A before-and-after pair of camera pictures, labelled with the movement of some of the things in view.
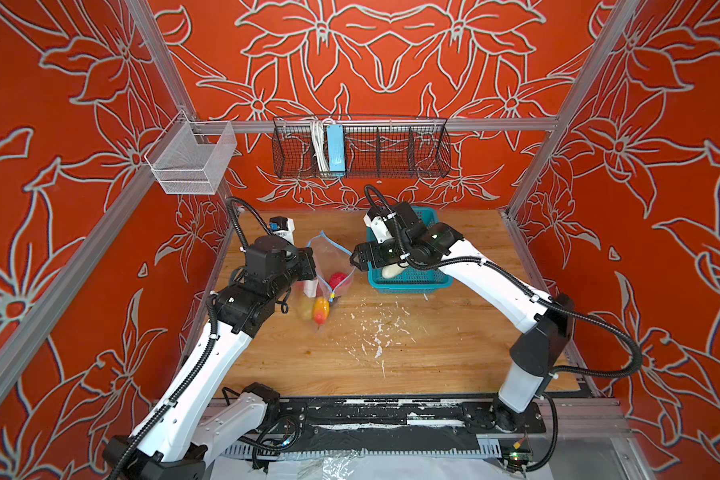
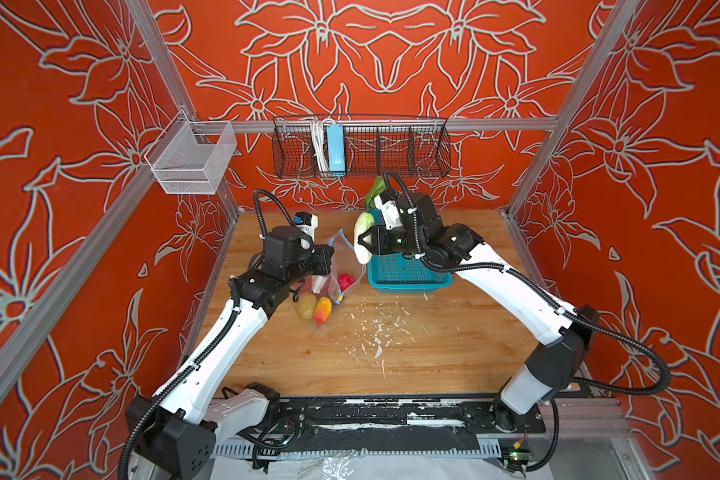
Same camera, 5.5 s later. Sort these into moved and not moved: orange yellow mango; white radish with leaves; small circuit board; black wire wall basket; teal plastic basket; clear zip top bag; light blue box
Moved: clear zip top bag; white radish with leaves
Not moved: teal plastic basket; orange yellow mango; light blue box; small circuit board; black wire wall basket
